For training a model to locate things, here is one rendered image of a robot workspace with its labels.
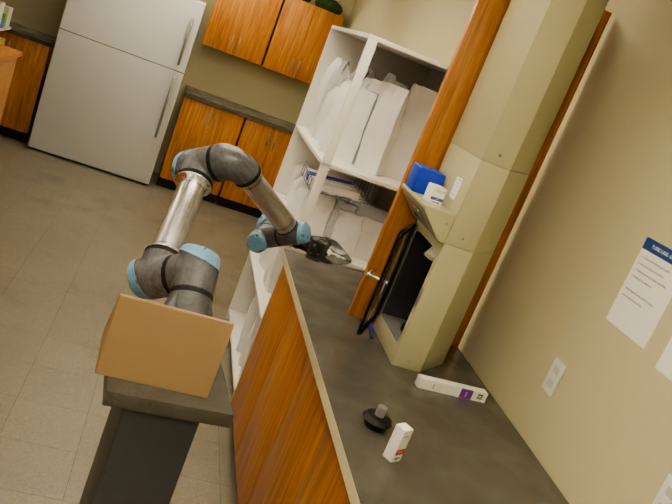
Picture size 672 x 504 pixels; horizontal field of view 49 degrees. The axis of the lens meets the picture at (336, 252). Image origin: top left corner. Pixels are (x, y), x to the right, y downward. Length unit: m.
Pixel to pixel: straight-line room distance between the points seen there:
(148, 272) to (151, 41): 5.22
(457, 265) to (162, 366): 1.10
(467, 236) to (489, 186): 0.18
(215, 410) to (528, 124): 1.33
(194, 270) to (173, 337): 0.20
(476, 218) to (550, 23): 0.65
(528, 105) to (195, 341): 1.29
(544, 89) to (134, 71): 5.19
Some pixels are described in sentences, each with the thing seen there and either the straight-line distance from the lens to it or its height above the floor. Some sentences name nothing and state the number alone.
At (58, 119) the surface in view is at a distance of 7.33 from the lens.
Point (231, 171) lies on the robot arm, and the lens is 2.24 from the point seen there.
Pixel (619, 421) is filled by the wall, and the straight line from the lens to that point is 2.24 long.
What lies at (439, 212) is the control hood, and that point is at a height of 1.50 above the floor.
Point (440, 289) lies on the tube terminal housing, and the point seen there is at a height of 1.25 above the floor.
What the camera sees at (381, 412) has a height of 0.99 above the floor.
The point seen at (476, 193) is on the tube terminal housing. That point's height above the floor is 1.60.
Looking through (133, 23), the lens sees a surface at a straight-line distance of 7.15.
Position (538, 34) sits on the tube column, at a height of 2.13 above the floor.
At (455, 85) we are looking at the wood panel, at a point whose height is 1.90.
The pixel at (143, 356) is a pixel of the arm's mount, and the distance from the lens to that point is 1.89.
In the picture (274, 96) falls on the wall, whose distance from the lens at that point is 7.88.
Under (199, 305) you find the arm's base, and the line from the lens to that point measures 1.92.
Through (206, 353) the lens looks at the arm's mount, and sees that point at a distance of 1.89.
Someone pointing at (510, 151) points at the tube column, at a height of 1.77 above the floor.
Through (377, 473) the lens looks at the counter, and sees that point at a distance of 1.94.
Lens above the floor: 1.87
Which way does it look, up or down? 15 degrees down
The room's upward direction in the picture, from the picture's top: 22 degrees clockwise
